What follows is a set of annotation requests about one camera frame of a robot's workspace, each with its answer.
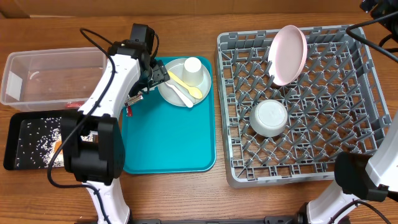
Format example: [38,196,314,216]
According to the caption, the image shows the white plastic cup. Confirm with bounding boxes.
[182,57,203,86]

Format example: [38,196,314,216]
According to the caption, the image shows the silver foil wrapper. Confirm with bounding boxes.
[124,93,143,117]

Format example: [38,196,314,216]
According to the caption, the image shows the white large plate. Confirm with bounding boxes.
[268,25,308,86]

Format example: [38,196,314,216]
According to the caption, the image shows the orange food cube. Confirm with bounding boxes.
[53,140,62,152]

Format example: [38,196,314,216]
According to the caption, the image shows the grey bowl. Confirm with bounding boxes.
[249,100,288,137]

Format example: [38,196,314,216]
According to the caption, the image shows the red sauce packet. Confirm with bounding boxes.
[65,101,85,109]

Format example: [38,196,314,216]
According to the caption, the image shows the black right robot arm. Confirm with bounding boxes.
[289,0,397,224]

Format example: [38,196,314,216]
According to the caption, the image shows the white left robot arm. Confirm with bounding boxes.
[55,24,170,223]

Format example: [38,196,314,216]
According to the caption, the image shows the grey dishwasher rack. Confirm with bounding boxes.
[216,25,392,188]

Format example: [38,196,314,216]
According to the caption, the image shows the grey small plate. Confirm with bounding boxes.
[158,57,212,105]

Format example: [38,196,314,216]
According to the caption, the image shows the white plastic knife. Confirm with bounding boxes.
[163,82,193,108]

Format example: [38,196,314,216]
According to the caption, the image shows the yellow plastic spoon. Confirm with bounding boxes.
[168,71,203,99]

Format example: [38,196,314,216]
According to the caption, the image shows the clear plastic bin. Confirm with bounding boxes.
[1,47,107,111]

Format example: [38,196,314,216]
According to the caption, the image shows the teal serving tray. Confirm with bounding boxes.
[122,57,216,174]

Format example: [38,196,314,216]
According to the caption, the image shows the spilled white rice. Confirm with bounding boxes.
[15,117,62,170]

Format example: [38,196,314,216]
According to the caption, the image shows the black plastic tray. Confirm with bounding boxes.
[3,109,76,170]

